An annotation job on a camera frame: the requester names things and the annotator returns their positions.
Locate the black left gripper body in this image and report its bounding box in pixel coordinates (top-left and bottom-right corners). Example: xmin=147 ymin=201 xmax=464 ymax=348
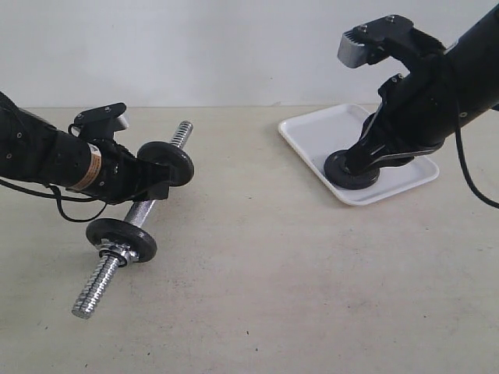
xmin=93 ymin=139 xmax=147 ymax=203

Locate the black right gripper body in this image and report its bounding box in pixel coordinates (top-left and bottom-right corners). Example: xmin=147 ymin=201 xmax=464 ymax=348
xmin=384 ymin=73 xmax=448 ymax=146

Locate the black weight plate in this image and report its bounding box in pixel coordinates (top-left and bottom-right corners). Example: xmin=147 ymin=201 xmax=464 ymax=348
xmin=324 ymin=150 xmax=380 ymax=190
xmin=86 ymin=218 xmax=157 ymax=263
xmin=137 ymin=141 xmax=194 ymax=186

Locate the chrome star collar nut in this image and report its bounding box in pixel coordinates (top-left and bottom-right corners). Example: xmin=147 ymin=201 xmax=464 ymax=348
xmin=99 ymin=242 xmax=139 ymax=267

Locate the chrome threaded dumbbell bar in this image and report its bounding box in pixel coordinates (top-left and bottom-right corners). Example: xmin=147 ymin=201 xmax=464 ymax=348
xmin=72 ymin=121 xmax=193 ymax=319

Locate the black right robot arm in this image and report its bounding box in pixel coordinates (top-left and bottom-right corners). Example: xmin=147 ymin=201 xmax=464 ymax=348
xmin=338 ymin=6 xmax=498 ymax=176

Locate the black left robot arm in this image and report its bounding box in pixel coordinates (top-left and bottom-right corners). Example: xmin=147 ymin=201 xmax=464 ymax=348
xmin=1 ymin=95 xmax=194 ymax=205

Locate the white rectangular plastic tray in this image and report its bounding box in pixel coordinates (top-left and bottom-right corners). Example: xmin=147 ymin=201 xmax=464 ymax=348
xmin=278 ymin=104 xmax=440 ymax=206

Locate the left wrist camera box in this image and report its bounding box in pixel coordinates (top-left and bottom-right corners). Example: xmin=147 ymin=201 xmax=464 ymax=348
xmin=69 ymin=102 xmax=129 ymax=138

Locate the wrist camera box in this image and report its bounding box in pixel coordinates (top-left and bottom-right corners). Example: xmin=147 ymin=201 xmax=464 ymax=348
xmin=69 ymin=102 xmax=129 ymax=138
xmin=337 ymin=14 xmax=418 ymax=69

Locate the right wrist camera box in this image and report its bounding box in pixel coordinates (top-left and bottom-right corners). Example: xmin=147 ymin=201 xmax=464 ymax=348
xmin=337 ymin=14 xmax=418 ymax=69

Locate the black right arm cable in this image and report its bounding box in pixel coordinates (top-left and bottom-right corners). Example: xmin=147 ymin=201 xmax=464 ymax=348
xmin=444 ymin=42 xmax=499 ymax=207

